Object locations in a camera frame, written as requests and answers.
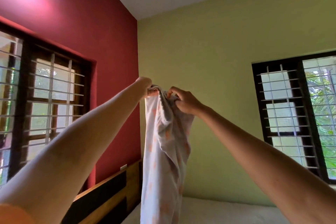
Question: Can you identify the person's left hand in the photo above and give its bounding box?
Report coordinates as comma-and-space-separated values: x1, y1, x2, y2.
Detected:
135, 76, 159, 99

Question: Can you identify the person's right hand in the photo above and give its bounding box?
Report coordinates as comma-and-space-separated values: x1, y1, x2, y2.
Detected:
167, 86, 205, 116

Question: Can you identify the white cloth with orange print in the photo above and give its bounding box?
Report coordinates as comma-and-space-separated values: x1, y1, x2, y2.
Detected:
140, 85, 195, 224

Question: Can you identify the person's right forearm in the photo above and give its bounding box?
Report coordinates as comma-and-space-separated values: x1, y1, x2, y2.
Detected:
195, 104, 336, 224

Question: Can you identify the person's left forearm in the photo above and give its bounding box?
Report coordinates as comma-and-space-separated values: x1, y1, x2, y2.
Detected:
0, 82, 145, 224

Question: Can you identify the wooden bed headboard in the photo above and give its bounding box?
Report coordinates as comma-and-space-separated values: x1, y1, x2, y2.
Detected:
61, 159, 143, 224

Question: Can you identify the dark wooden barred window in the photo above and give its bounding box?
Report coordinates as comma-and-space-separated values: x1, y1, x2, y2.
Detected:
251, 51, 336, 185
0, 20, 97, 189

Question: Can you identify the white mattress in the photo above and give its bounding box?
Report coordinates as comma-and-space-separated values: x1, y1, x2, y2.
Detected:
127, 196, 290, 224

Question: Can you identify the orange sleeve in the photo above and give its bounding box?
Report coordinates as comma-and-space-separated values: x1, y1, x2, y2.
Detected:
0, 203, 36, 224

